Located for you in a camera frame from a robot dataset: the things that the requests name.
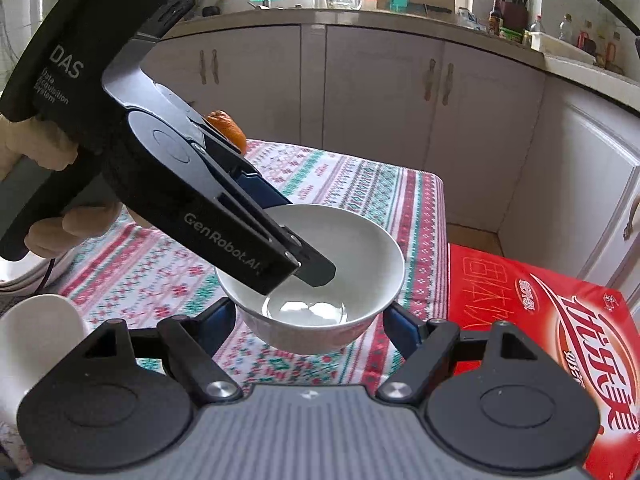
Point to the red cardboard box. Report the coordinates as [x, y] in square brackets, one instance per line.
[586, 328]

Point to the knife block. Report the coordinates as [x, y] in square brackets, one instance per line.
[514, 14]

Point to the pink floral small bowl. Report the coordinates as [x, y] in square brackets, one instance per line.
[36, 334]

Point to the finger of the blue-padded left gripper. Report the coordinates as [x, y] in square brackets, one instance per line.
[260, 190]
[315, 269]

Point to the gloved left hand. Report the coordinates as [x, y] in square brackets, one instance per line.
[49, 147]

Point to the wrinkled orange fruit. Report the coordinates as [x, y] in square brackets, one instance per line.
[225, 124]

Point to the white floral shallow bowl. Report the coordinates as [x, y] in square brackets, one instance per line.
[21, 278]

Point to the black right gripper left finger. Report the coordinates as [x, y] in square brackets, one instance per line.
[211, 328]

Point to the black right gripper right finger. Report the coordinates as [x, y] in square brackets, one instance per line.
[404, 330]

